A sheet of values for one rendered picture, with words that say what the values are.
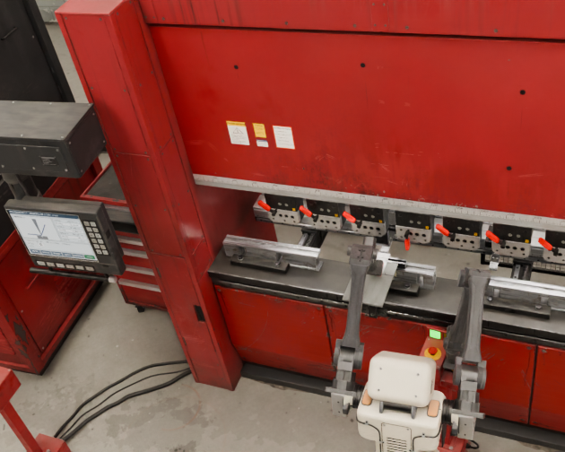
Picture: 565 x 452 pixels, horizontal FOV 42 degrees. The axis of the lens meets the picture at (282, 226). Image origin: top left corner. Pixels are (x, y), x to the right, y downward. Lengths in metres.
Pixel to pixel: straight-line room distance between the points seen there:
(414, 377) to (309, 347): 1.41
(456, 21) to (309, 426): 2.34
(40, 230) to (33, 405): 1.63
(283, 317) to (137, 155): 1.13
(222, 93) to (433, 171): 0.90
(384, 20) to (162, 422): 2.60
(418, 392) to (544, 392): 1.21
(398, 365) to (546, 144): 0.94
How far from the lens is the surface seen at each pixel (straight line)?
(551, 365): 3.47
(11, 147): 3.07
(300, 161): 3.11
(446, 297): 3.40
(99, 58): 3.00
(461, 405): 2.62
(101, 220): 3.09
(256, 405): 4.20
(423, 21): 2.59
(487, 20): 2.55
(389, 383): 2.53
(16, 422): 4.03
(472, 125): 2.78
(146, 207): 3.41
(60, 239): 3.28
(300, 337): 3.81
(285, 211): 3.33
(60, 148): 2.94
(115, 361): 4.67
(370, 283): 3.30
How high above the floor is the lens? 3.38
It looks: 41 degrees down
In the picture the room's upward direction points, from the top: 12 degrees counter-clockwise
